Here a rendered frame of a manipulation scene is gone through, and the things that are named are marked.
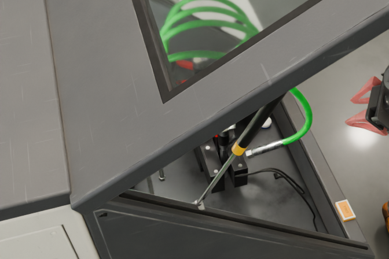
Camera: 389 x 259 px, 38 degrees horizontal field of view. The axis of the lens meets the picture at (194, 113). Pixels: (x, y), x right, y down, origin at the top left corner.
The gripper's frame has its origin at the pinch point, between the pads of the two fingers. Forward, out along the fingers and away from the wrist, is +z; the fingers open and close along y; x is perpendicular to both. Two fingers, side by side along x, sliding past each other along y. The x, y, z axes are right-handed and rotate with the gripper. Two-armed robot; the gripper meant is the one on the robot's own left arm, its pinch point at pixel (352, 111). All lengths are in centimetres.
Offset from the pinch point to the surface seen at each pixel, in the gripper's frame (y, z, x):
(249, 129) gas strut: 19.8, -7.5, -27.0
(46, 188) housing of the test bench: 38, 8, -47
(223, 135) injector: 1.7, 36.0, -3.7
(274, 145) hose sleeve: 4.2, 21.6, 0.8
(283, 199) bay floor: 5, 43, 26
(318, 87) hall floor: -95, 124, 97
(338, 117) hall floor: -78, 112, 104
